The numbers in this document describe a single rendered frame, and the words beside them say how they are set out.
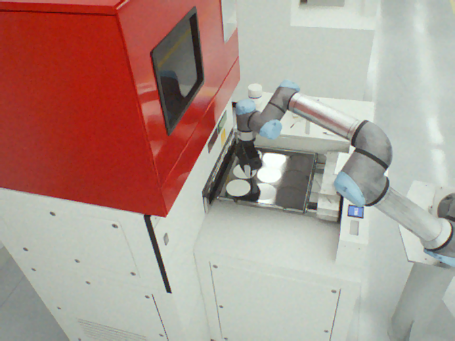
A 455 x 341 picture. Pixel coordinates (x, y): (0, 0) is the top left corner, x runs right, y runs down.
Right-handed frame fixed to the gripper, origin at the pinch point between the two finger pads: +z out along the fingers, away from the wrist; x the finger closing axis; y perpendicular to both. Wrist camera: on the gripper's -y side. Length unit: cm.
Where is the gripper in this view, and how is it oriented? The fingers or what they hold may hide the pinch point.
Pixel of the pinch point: (250, 176)
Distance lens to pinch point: 171.5
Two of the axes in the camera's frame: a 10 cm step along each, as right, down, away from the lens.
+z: 0.7, 7.5, 6.6
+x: -9.1, 3.2, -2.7
